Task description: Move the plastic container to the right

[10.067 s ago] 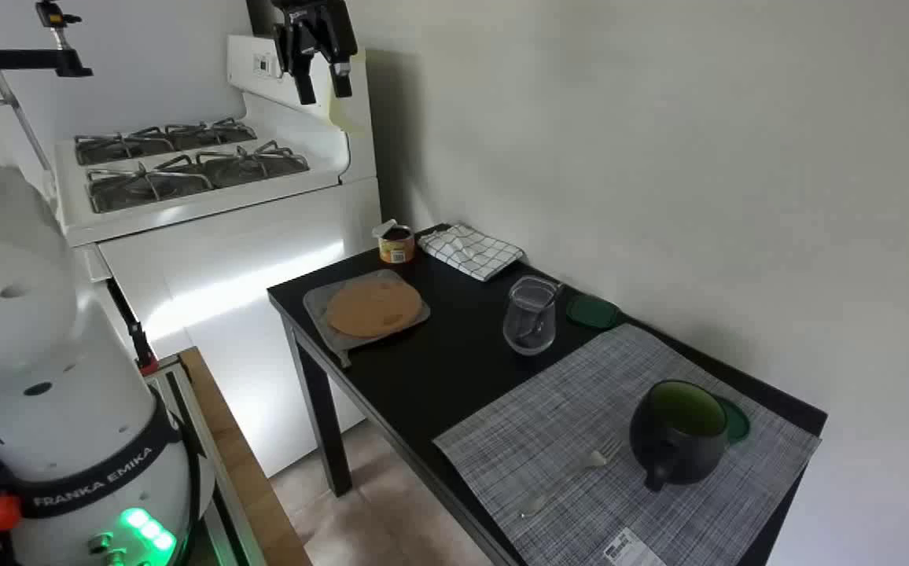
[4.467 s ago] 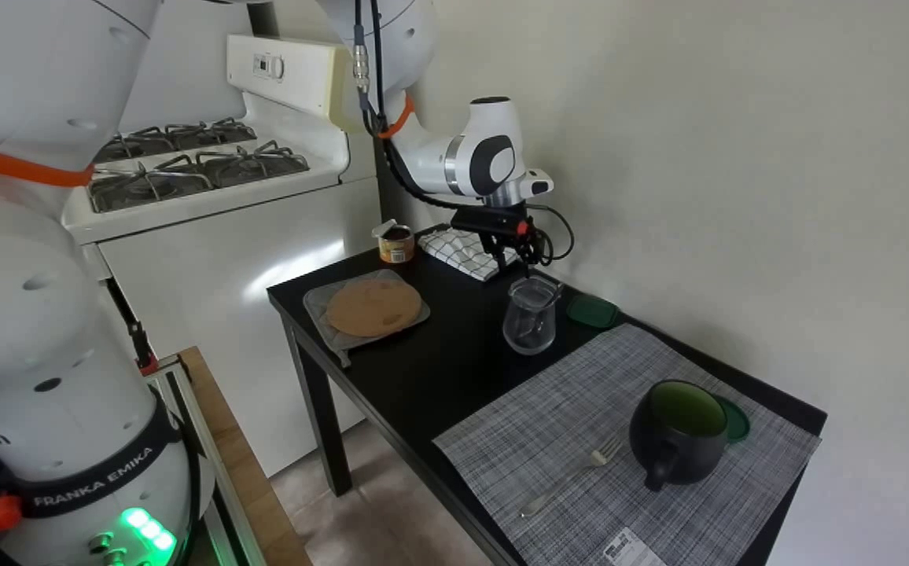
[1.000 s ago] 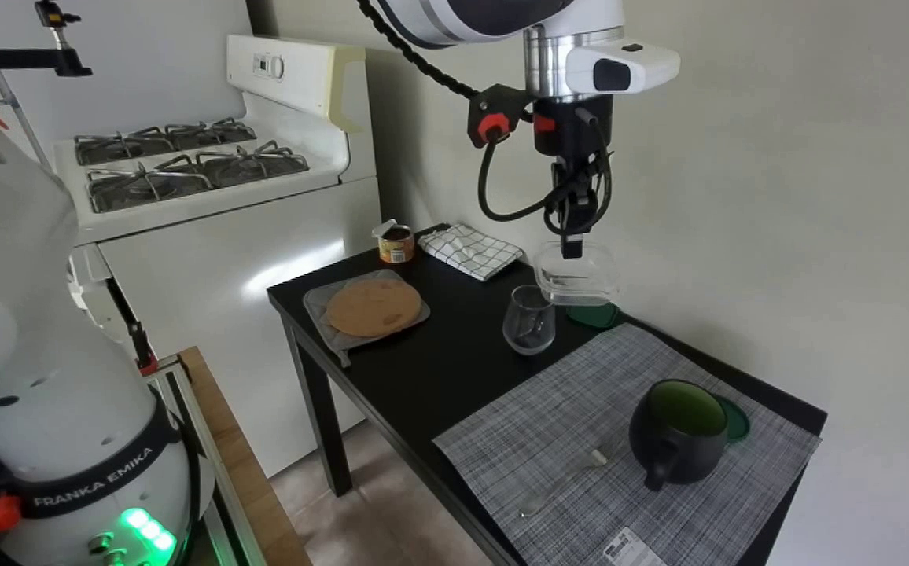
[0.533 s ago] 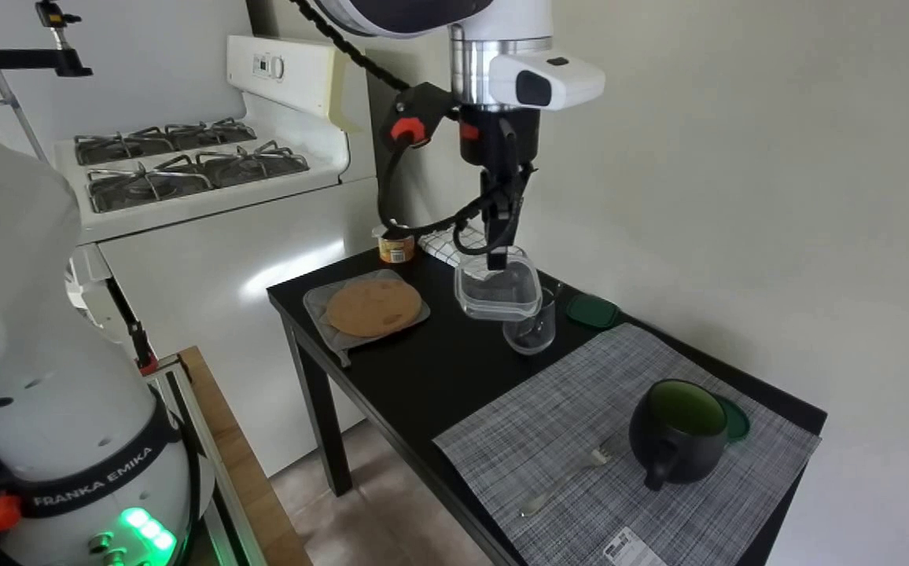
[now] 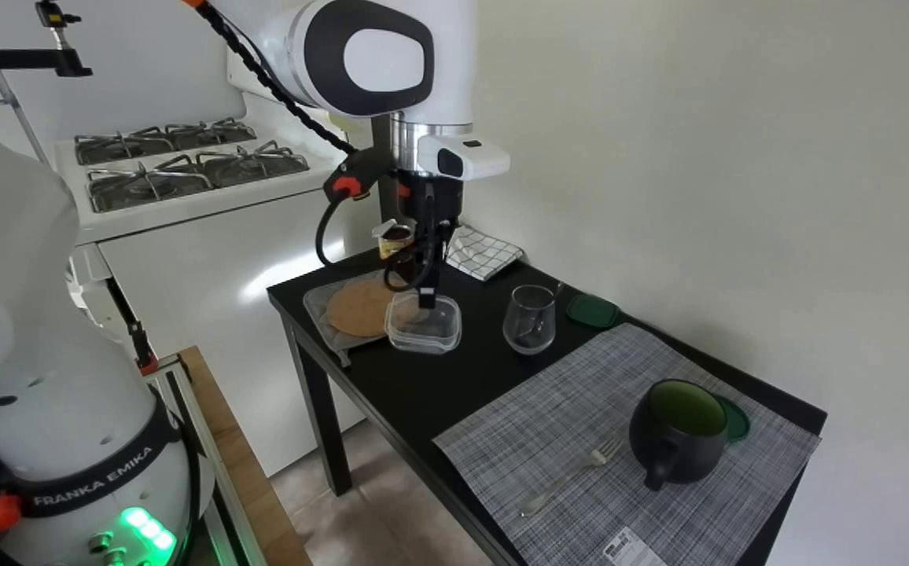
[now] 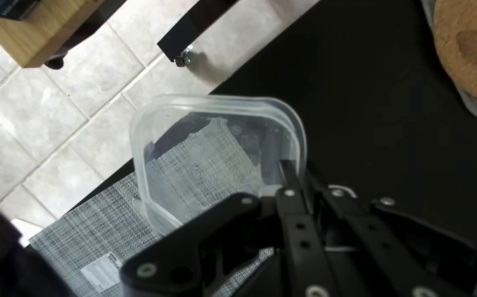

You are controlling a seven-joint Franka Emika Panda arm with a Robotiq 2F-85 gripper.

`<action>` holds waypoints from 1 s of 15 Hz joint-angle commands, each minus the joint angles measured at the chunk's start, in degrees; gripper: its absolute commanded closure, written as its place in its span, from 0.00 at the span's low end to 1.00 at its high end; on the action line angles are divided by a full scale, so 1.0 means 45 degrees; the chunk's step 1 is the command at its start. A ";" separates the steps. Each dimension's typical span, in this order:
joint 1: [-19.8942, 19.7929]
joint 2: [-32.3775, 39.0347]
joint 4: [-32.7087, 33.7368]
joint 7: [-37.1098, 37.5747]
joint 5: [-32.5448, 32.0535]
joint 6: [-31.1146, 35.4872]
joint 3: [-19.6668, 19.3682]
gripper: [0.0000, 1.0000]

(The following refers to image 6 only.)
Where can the grey woven placemat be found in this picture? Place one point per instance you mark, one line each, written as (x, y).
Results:
(95, 231)

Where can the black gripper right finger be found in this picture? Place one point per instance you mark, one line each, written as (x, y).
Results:
(392, 253)

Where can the black caster wheel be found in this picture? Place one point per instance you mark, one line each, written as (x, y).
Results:
(55, 63)

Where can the round cork trivet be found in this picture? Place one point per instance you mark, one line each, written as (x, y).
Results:
(469, 43)

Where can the black table leg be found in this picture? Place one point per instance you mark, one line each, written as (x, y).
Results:
(194, 25)

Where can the clear plastic container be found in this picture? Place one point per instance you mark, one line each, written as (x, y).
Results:
(194, 165)

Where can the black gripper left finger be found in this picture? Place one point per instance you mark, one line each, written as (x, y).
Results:
(293, 241)

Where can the wooden furniture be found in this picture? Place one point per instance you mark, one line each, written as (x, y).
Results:
(40, 33)

